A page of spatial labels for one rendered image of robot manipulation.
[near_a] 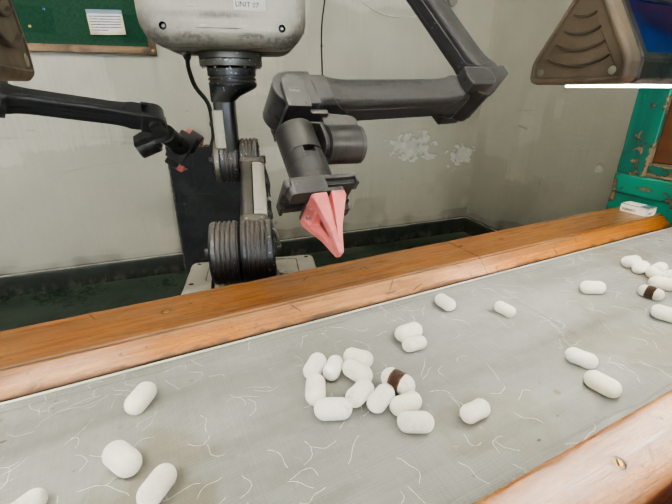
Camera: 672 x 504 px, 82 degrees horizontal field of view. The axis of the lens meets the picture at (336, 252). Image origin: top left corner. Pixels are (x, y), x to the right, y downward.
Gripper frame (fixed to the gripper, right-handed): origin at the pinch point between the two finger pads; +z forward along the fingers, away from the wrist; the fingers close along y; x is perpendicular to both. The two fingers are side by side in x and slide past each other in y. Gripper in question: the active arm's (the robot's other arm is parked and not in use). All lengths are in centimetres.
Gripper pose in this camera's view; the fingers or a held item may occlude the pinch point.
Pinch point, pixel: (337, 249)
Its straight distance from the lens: 48.8
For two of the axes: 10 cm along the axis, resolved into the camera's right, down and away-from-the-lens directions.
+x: -2.9, 4.8, 8.3
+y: 9.0, -1.5, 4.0
